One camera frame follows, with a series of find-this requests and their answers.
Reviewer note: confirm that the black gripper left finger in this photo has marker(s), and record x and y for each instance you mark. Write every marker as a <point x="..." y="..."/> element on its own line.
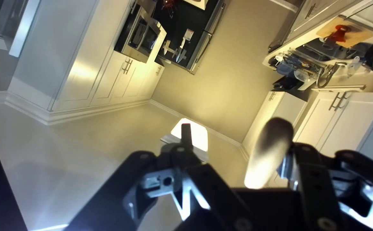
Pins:
<point x="151" y="201"/>

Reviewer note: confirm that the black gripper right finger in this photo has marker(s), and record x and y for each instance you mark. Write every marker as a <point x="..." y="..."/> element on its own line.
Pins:
<point x="322" y="193"/>

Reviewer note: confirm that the rectangular ceiling light panel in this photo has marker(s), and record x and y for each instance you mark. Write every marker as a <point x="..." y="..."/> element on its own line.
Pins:
<point x="199" y="135"/>

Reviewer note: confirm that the white upper cabinets above sink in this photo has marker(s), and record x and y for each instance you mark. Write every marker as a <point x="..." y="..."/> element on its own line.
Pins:
<point x="353" y="120"/>

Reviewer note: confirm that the dish rack with blue dishes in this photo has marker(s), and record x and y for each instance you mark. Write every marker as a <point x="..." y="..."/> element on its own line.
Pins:
<point x="299" y="65"/>

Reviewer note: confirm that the white upper cabinets beside microwave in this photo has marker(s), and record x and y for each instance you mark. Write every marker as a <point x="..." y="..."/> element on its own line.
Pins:
<point x="87" y="56"/>

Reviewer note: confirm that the small red item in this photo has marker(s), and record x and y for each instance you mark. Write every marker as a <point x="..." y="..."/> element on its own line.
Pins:
<point x="342" y="32"/>

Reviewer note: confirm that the wooden cutting board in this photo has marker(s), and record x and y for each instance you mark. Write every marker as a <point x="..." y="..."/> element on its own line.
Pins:
<point x="360" y="34"/>

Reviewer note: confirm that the white paper on refrigerator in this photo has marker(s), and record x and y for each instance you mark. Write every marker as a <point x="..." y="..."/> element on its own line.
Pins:
<point x="187" y="40"/>

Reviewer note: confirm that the silver over-range microwave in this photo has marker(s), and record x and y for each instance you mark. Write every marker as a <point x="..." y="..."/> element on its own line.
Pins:
<point x="141" y="34"/>

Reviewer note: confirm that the white kitchen counter with sink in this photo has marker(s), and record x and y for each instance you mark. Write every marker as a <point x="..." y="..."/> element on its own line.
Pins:
<point x="322" y="17"/>

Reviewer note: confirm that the stainless steel refrigerator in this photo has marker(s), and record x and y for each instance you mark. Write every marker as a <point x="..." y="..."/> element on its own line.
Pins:
<point x="194" y="17"/>

